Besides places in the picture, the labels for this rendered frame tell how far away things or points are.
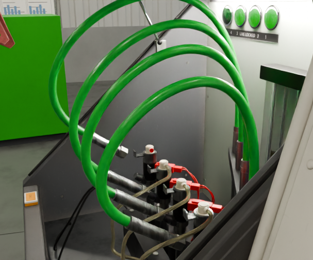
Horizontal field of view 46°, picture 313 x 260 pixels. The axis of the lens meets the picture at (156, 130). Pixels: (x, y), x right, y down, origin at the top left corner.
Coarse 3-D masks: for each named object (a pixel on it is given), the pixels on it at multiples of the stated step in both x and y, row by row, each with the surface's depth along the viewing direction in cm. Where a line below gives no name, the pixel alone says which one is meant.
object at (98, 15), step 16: (128, 0) 64; (192, 0) 67; (96, 16) 63; (208, 16) 70; (80, 32) 63; (224, 32) 71; (64, 48) 63; (48, 80) 64; (64, 112) 66; (80, 128) 68
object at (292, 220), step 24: (312, 72) 37; (312, 96) 37; (312, 120) 37; (288, 144) 39; (312, 144) 35; (288, 168) 39; (312, 168) 35; (288, 192) 38; (312, 192) 35; (264, 216) 41; (288, 216) 37; (312, 216) 35; (264, 240) 41; (288, 240) 37; (312, 240) 34
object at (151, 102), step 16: (192, 80) 45; (208, 80) 46; (224, 80) 47; (160, 96) 45; (240, 96) 48; (144, 112) 45; (240, 112) 50; (128, 128) 44; (112, 144) 44; (256, 144) 52; (256, 160) 52; (96, 176) 46; (96, 192) 46; (112, 208) 47; (128, 224) 48; (144, 224) 50; (160, 240) 51
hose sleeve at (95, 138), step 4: (96, 136) 69; (100, 136) 70; (92, 140) 69; (96, 140) 69; (100, 140) 69; (104, 140) 70; (108, 140) 71; (96, 144) 70; (100, 144) 70; (104, 144) 70; (104, 148) 71; (120, 148) 72; (116, 152) 71
